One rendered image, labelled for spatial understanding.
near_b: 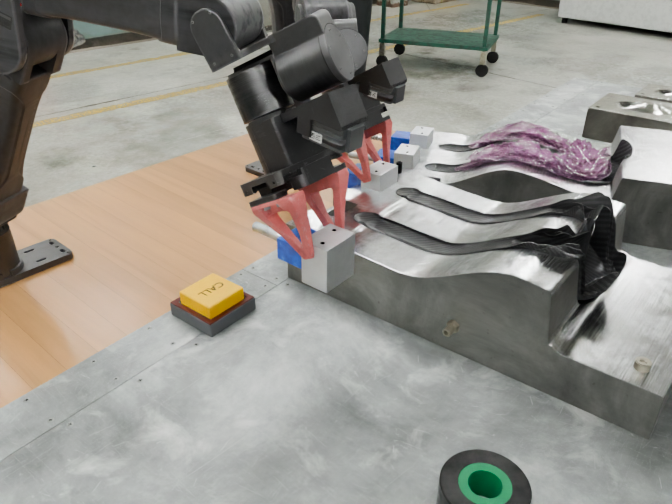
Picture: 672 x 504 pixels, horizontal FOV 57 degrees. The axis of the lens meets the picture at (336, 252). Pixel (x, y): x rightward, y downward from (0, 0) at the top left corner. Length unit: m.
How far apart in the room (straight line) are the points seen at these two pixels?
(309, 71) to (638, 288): 0.49
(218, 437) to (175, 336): 0.19
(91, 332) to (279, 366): 0.26
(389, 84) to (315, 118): 0.31
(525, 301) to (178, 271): 0.51
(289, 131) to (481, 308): 0.29
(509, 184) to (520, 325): 0.40
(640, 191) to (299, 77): 0.61
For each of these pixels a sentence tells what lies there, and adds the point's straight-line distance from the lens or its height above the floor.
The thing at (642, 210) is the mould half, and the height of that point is 0.86.
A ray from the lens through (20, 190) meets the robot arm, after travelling 0.95.
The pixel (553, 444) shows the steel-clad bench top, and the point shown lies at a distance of 0.69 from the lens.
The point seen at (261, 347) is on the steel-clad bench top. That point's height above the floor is 0.80.
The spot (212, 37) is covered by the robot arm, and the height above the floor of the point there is 1.17.
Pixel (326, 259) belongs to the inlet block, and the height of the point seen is 0.95.
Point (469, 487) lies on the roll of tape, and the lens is 0.59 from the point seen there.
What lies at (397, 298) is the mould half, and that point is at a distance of 0.78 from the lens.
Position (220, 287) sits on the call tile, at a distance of 0.83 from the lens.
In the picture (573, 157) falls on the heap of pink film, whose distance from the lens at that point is 1.14.
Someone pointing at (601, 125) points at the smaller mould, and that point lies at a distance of 1.52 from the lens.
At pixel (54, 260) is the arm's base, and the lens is 1.02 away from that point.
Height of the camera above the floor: 1.29
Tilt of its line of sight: 30 degrees down
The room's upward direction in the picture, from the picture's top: straight up
